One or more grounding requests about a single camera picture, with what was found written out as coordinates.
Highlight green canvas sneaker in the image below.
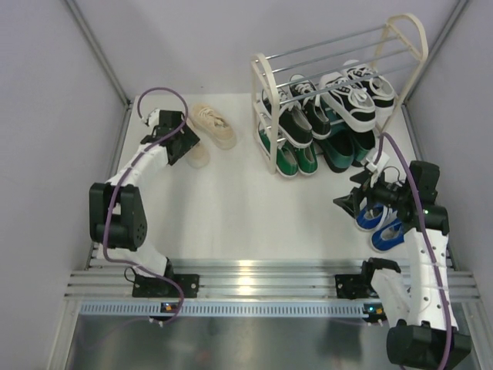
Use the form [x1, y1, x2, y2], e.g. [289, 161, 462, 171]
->
[294, 145, 318, 176]
[257, 123, 299, 178]

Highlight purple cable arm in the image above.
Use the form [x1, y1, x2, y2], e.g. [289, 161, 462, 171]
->
[375, 133, 455, 367]
[102, 87, 189, 325]

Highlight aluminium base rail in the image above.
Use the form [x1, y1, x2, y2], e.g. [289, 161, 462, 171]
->
[63, 257, 481, 300]

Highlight blue canvas sneaker lower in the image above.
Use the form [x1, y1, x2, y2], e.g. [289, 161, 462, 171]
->
[371, 220, 404, 252]

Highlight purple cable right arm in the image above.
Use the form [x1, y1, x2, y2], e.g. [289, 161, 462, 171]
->
[375, 133, 455, 367]

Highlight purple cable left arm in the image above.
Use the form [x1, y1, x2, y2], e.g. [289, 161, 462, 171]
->
[102, 87, 189, 325]

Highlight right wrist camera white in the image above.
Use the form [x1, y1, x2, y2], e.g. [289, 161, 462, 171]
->
[364, 148, 390, 174]

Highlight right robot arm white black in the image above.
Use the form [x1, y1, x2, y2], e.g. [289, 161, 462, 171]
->
[334, 160, 472, 369]

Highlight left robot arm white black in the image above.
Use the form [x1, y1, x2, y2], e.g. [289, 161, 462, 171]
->
[89, 109, 200, 298]

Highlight blue canvas sneaker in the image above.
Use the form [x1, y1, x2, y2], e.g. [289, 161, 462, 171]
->
[355, 203, 397, 231]
[371, 220, 404, 252]

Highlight black canvas sneaker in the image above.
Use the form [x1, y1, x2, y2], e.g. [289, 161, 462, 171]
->
[289, 74, 331, 140]
[261, 89, 313, 149]

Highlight green loafer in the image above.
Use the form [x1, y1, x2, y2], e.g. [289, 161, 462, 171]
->
[315, 109, 355, 173]
[351, 130, 376, 167]

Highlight perforated cable duct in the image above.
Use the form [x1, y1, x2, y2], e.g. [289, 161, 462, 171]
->
[79, 300, 384, 318]

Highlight black white sneaker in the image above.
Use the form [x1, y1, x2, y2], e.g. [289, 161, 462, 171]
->
[318, 72, 377, 133]
[343, 59, 396, 119]

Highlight blue canvas sneaker upper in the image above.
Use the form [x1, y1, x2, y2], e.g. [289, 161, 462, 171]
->
[355, 203, 397, 231]

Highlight cream shoe rack metal bars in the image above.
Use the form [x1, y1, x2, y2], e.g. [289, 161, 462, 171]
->
[250, 13, 429, 177]

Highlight beige sneaker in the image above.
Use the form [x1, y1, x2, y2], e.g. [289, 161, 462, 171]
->
[186, 141, 210, 169]
[188, 103, 236, 150]

